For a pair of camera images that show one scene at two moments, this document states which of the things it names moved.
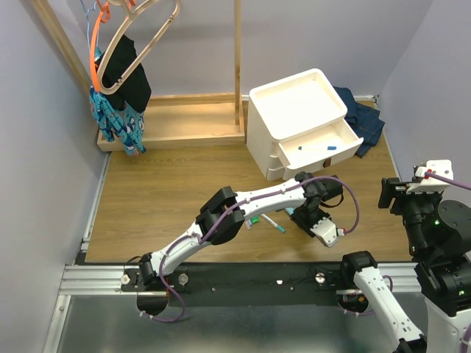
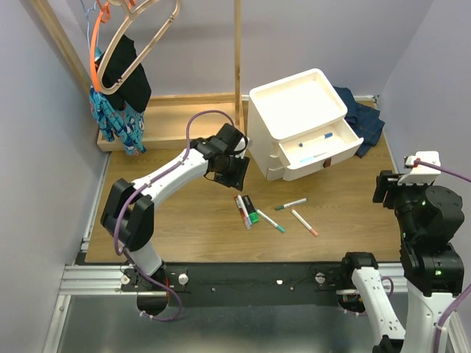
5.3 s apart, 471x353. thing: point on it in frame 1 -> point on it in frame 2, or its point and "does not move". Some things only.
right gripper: [389, 188] does not move
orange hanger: [104, 16] does not move
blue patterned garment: [126, 126] does not move
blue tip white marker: [317, 148] -> [325, 136]
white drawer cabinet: [294, 125] does not move
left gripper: [306, 226] -> [235, 181]
